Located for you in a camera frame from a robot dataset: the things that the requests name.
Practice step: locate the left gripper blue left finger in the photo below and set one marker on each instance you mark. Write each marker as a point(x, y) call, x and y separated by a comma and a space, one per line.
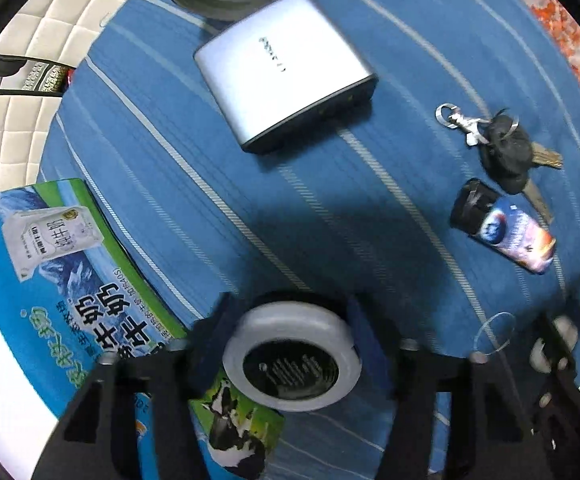
point(208, 339)

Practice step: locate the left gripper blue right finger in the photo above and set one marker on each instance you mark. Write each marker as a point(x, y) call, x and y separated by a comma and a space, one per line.
point(376, 339)

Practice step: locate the white tin black lid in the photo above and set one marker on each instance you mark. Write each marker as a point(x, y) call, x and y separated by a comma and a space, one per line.
point(292, 356)

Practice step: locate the white earbud case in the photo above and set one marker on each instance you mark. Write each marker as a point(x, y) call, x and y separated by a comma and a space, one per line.
point(553, 348)

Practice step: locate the space print lighter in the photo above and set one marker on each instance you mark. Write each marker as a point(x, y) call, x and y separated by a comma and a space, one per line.
point(492, 220)

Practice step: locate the black car key bunch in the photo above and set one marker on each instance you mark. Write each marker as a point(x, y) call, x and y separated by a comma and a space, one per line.
point(506, 151)

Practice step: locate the black usb charger block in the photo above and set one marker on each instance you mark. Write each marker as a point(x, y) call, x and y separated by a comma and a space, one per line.
point(280, 69)

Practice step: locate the blue milk carton box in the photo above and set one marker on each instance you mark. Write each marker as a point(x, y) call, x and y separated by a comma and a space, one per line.
point(69, 292)

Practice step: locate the blue striped tablecloth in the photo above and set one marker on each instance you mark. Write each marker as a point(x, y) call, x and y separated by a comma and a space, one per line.
point(359, 203)

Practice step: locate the left white padded chair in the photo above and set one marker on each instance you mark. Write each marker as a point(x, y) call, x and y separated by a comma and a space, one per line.
point(25, 120)

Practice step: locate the white padded chair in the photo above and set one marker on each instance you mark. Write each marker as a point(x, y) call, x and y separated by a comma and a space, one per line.
point(25, 120)
point(53, 31)

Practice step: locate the right white padded chair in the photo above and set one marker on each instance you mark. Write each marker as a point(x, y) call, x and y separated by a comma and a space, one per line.
point(53, 31)

